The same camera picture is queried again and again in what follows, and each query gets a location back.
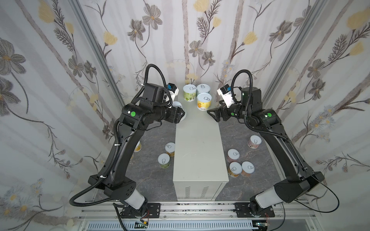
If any yellow label can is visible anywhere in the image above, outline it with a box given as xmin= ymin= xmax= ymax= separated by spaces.
xmin=197 ymin=93 xmax=212 ymax=111
xmin=158 ymin=153 xmax=170 ymax=169

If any teal brown label can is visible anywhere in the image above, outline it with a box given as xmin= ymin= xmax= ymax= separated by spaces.
xmin=197 ymin=84 xmax=211 ymax=95

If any green label can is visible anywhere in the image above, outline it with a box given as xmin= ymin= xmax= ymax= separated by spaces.
xmin=183 ymin=84 xmax=197 ymax=102

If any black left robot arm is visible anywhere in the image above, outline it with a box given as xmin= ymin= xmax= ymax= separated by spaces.
xmin=69 ymin=64 xmax=185 ymax=215

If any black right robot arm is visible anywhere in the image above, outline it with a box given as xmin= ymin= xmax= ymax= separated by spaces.
xmin=207 ymin=69 xmax=325 ymax=217

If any yellow can behind left arm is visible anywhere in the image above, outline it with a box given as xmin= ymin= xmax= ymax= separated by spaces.
xmin=134 ymin=141 xmax=142 ymax=153

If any grey metal counter cabinet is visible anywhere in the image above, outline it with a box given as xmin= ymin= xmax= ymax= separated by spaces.
xmin=173 ymin=87 xmax=229 ymax=201

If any can beside cabinet left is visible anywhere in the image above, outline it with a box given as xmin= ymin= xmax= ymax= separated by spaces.
xmin=165 ymin=142 xmax=175 ymax=157

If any pink can far right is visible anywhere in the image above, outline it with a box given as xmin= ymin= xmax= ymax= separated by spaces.
xmin=248 ymin=135 xmax=262 ymax=149

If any pink label can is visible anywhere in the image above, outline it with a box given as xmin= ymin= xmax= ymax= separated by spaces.
xmin=226 ymin=149 xmax=240 ymax=163

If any orange label can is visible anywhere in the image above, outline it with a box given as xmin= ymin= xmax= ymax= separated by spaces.
xmin=228 ymin=162 xmax=242 ymax=178

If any red label can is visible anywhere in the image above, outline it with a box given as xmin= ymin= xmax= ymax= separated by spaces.
xmin=241 ymin=161 xmax=255 ymax=177

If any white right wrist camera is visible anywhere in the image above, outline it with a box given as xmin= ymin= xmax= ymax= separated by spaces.
xmin=217 ymin=84 xmax=234 ymax=108

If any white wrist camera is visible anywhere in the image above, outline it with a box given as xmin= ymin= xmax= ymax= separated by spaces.
xmin=167 ymin=83 xmax=179 ymax=101
xmin=217 ymin=84 xmax=234 ymax=108

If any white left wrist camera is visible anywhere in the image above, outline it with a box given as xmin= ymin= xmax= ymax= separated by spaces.
xmin=167 ymin=83 xmax=179 ymax=101

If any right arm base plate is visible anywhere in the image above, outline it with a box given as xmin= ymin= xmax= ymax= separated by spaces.
xmin=234 ymin=202 xmax=275 ymax=218

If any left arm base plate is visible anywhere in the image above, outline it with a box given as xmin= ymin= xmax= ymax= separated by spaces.
xmin=119 ymin=203 xmax=161 ymax=219

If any white slotted cable duct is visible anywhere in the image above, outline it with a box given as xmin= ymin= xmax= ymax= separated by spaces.
xmin=85 ymin=220 xmax=258 ymax=231

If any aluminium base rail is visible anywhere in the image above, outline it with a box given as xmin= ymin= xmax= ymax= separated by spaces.
xmin=77 ymin=200 xmax=316 ymax=222

